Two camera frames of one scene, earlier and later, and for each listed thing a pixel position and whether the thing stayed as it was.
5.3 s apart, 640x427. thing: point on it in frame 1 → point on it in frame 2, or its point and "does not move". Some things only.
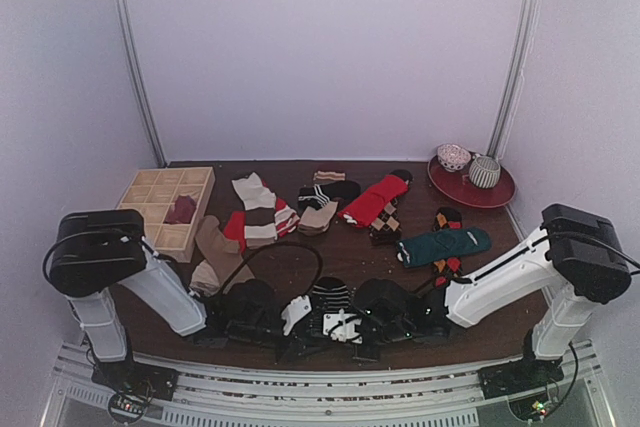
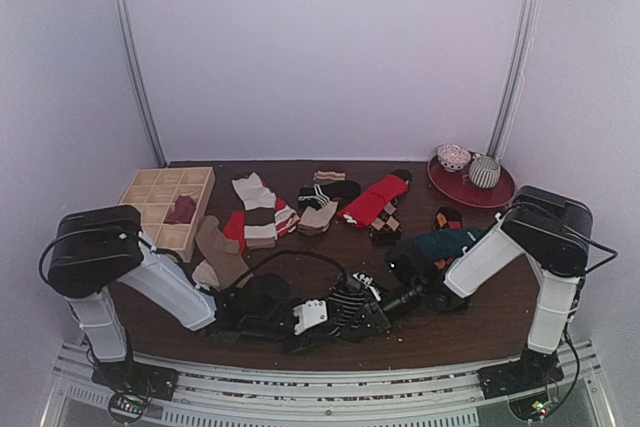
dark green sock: (442, 244) does not move
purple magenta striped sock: (184, 209) does not move
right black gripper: (364, 347) → (388, 305)
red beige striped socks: (264, 219) does not move
